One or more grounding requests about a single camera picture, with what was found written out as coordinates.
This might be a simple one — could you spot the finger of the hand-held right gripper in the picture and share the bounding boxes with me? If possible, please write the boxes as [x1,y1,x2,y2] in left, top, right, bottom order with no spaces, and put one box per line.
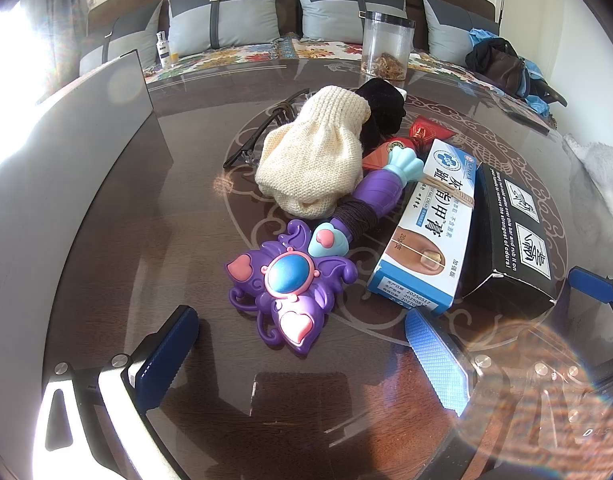
[568,265,613,316]

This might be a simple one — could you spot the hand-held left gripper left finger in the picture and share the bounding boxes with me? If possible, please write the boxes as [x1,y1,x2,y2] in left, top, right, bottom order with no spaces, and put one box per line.
[34,304,200,480]

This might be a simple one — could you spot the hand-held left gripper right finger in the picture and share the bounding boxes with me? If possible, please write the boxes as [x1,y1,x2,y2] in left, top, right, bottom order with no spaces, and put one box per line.
[404,307,613,480]

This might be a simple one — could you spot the black cardboard box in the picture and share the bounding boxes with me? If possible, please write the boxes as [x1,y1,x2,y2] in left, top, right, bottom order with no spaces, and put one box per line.
[457,162,570,317]

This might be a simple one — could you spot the white and blue ointment box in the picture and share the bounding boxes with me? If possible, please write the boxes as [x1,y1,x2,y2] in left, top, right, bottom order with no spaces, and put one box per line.
[367,138,482,317]

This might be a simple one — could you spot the purple toy wand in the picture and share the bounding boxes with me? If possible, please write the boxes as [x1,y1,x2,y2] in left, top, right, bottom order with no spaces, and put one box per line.
[225,152,427,358]

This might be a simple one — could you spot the cream knitted sock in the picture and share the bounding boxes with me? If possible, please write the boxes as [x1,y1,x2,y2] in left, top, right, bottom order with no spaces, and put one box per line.
[255,86,372,218]

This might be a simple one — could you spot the dark wooden desktop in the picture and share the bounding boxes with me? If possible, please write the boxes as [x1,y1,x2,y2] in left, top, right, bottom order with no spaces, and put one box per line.
[0,50,613,480]

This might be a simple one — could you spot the white fluffy cloth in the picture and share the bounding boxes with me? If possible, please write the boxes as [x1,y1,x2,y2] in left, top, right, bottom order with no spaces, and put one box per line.
[561,132,613,233]

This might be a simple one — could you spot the tied red packets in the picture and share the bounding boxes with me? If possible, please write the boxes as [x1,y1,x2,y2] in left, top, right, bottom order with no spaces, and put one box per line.
[361,116,455,171]

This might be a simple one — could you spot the grey flat panel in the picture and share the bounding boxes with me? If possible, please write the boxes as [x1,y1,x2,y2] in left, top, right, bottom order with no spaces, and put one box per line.
[0,49,174,361]

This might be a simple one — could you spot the black eyeglasses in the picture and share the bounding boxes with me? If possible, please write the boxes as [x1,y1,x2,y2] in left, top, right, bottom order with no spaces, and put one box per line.
[222,87,311,170]

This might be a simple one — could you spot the dark brown bag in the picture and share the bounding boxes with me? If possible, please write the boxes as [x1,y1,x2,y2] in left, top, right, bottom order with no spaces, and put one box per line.
[465,37,542,98]

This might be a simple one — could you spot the black sock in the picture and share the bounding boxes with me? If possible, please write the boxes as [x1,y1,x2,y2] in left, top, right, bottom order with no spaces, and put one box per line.
[354,77,407,156]

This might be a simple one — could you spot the small white bottle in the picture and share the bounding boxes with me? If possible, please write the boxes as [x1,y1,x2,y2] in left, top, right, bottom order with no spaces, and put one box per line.
[155,31,172,68]

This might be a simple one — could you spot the clear plastic jar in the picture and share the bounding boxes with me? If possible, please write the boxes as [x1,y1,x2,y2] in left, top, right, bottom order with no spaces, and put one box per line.
[361,10,416,81]

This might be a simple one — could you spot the floral sofa cover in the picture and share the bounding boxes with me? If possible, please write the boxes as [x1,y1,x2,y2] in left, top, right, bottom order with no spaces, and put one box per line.
[144,34,557,126]

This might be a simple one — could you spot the grey cushion with strap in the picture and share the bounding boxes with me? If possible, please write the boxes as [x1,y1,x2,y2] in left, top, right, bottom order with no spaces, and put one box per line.
[421,0,500,66]
[292,0,406,43]
[79,0,164,77]
[167,0,282,58]

